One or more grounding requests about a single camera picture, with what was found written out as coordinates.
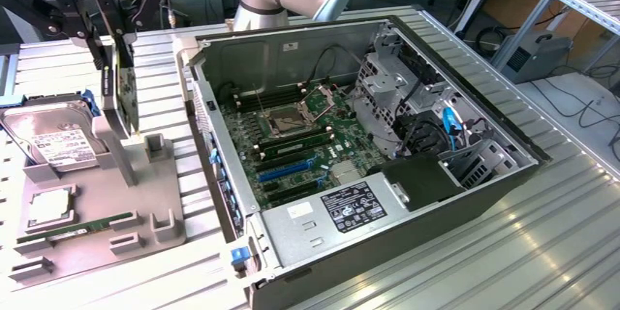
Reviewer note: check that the silver chipset heatsink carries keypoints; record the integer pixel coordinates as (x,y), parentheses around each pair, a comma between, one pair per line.
(346,174)

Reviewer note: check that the black and green graphics card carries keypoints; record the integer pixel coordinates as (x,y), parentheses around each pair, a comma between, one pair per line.
(109,85)

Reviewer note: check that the silver disk bay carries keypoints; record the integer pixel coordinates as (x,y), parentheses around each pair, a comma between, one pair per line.
(479,168)

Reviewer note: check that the blue disk carrier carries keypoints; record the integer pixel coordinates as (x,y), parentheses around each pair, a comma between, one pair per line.
(13,101)

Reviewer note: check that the black RAM slot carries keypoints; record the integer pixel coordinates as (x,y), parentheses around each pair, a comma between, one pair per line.
(310,133)
(281,91)
(277,102)

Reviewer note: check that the CPU socket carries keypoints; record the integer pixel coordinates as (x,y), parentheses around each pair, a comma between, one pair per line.
(289,121)

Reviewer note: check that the aluminium frame table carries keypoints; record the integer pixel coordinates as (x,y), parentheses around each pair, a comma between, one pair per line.
(582,1)

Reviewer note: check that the metal socket cover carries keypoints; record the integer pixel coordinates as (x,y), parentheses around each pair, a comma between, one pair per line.
(322,101)

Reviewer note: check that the open black PC case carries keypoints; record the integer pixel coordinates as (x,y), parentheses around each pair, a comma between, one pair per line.
(339,281)

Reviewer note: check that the silver CPU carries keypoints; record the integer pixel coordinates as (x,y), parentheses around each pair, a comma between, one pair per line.
(49,206)

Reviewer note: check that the silver hard disk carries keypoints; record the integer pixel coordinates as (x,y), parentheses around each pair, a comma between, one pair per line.
(49,125)

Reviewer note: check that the blue case latch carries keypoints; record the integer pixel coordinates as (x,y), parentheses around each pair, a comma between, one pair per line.
(239,255)

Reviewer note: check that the black expansion slot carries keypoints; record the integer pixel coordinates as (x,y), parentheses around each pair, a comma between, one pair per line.
(295,194)
(281,163)

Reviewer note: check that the silver perforated drive cage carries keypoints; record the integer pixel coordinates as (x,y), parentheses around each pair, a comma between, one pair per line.
(383,81)

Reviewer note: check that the grey parts rack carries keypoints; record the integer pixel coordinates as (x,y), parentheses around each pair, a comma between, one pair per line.
(97,197)

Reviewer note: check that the green motherboard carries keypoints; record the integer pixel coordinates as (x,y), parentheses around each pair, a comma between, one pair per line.
(351,135)

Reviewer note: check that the blue expansion slot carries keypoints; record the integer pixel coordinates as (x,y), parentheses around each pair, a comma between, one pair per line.
(286,172)

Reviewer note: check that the thin metal locking lever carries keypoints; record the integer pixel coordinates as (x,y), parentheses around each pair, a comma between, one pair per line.
(259,101)

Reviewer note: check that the grey power supply with label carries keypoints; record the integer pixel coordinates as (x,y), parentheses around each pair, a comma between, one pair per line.
(291,237)

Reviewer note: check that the green RAM stick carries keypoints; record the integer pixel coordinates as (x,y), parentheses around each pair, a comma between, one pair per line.
(295,147)
(73,231)

